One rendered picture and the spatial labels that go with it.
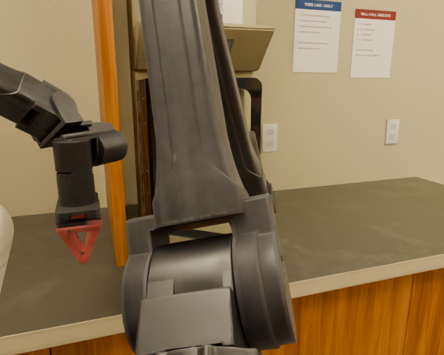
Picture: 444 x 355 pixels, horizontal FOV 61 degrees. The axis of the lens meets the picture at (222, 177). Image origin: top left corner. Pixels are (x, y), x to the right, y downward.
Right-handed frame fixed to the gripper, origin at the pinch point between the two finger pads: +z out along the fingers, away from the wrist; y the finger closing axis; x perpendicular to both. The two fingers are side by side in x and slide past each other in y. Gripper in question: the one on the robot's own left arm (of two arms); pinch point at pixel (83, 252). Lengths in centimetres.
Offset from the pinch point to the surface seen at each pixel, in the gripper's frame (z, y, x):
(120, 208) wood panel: 0.8, 24.3, -8.2
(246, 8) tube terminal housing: -47, 33, -44
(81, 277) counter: 15.5, 21.3, 1.9
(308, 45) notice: -43, 76, -89
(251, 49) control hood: -36, 26, -42
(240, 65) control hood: -33, 29, -41
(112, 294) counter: 15.5, 11.5, -4.4
